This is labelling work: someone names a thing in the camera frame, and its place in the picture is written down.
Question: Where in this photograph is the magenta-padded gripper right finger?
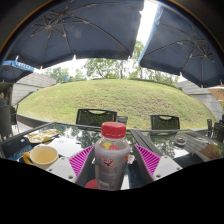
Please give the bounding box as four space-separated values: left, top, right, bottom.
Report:
132 143 184 186

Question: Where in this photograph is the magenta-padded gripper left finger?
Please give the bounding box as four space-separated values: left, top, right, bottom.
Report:
46 144 98 188

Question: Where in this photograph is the clear bottle with red cap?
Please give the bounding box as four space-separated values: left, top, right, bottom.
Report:
94 121 131 192

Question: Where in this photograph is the small round ashtray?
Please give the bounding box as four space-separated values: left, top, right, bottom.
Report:
174 135 188 147

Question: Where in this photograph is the yellow wrapper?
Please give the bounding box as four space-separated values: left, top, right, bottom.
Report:
28 129 61 144

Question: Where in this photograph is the dark green plastic chair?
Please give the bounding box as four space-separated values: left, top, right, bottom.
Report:
75 108 118 127
149 114 181 132

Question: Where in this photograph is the dark wicker chair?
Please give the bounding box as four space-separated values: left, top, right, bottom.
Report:
0 104 15 141
206 118 224 144

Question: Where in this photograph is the person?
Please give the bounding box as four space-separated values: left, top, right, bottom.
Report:
0 91 8 108

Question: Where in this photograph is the navy umbrella with printed blue band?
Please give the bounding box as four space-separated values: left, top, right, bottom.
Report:
0 59 35 84

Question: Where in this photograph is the navy umbrella with light-blue trim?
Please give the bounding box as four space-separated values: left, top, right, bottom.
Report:
138 3 224 88

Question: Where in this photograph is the large navy patio umbrella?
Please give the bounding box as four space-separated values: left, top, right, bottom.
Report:
0 0 145 69

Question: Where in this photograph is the cream mug with yellow handle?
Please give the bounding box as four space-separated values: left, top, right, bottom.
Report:
22 144 60 170

